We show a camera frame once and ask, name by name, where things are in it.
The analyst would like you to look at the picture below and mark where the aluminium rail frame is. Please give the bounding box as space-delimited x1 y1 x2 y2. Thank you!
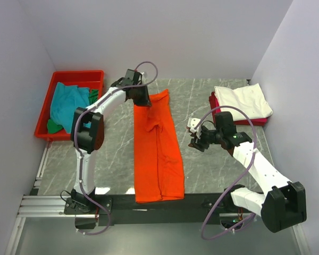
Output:
4 195 311 254

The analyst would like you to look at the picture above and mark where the black mounting base bar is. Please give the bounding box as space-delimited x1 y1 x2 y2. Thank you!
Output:
64 193 221 230

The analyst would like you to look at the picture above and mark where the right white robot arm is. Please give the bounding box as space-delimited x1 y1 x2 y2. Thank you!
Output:
187 112 307 233

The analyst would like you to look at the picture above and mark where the green t shirt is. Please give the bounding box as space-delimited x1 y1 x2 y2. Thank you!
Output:
46 89 100 135

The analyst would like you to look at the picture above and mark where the blue t shirt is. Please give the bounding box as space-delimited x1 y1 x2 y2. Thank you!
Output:
50 81 96 134

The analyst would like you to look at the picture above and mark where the red plastic bin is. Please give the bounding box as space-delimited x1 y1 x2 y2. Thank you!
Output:
34 70 104 141

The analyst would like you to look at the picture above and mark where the orange t shirt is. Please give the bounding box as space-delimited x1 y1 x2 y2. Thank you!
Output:
133 89 184 203

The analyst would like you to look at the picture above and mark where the folded white t shirt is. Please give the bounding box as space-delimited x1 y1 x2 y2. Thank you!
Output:
214 83 273 121

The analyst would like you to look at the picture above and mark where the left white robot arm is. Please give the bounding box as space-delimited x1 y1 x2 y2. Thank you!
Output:
64 69 151 215

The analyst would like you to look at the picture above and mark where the folded red t shirt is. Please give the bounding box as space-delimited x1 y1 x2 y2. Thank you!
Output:
209 92 267 126

